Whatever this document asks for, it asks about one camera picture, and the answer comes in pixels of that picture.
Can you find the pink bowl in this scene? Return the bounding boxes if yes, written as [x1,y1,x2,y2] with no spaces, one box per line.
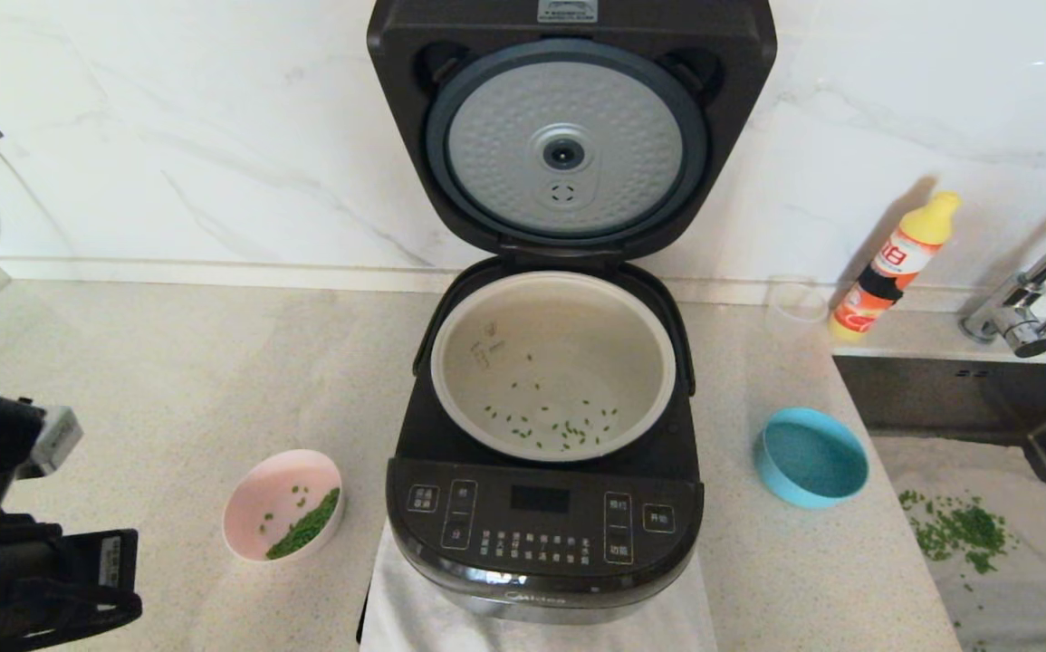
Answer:
[222,450,345,564]

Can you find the green chopped scallion pile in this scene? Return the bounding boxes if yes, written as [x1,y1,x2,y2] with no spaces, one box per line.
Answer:
[260,487,342,561]

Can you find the black rice cooker lid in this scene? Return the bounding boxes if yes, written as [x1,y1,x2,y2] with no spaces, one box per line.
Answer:
[367,0,779,264]

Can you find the white cloth under cooker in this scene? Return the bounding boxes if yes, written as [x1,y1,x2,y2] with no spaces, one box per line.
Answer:
[360,521,718,652]

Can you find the black rice cooker base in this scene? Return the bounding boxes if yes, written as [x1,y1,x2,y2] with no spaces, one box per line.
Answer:
[387,254,705,626]

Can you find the chopped green vegetable pieces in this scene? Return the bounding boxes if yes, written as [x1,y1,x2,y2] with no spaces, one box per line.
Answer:
[484,353,621,452]

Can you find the beige inner pot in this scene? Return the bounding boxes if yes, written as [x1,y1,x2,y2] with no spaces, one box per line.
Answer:
[430,270,677,465]

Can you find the blue bowl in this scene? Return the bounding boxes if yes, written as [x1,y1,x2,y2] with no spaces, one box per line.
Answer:
[754,408,869,510]

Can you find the clear glass cup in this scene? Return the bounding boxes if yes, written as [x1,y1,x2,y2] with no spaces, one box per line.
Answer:
[765,276,830,327]

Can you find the yellow orange detergent bottle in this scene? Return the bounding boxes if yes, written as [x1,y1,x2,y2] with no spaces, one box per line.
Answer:
[830,193,961,344]

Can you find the green scallion bits on cloth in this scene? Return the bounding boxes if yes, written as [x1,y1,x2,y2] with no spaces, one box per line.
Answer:
[898,491,1017,577]

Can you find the white cloth in sink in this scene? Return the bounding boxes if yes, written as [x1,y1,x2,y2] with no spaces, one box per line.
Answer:
[871,437,1046,652]

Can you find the chrome faucet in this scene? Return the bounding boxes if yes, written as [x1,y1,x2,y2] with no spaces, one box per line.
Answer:
[957,201,1046,360]

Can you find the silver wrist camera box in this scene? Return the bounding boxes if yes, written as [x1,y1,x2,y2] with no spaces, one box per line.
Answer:
[15,407,84,479]

